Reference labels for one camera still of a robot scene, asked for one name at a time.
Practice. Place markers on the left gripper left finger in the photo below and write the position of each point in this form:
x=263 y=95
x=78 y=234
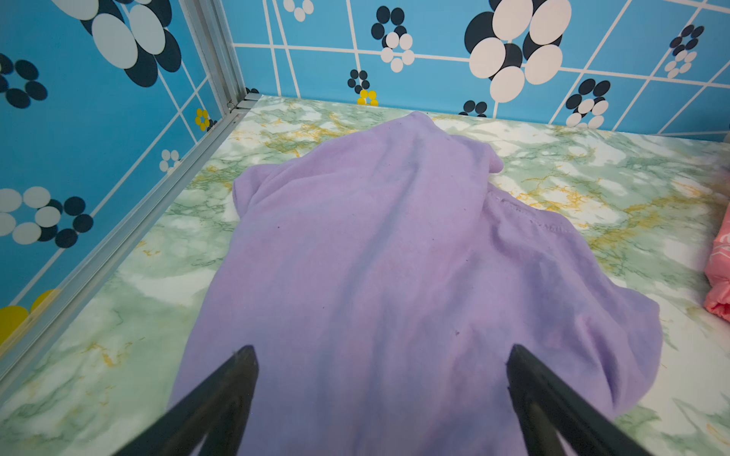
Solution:
x=211 y=419

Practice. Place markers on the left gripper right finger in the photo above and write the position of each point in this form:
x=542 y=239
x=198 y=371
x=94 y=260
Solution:
x=551 y=413

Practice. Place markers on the purple cloth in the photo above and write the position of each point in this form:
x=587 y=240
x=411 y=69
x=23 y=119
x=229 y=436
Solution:
x=383 y=280

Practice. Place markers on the pink printed cloth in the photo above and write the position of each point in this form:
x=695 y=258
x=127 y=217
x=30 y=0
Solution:
x=717 y=271

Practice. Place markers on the left aluminium floor rail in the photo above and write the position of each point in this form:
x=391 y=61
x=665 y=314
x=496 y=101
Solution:
x=24 y=349

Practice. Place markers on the left aluminium corner post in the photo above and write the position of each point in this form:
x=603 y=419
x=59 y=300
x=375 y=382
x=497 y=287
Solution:
x=211 y=33

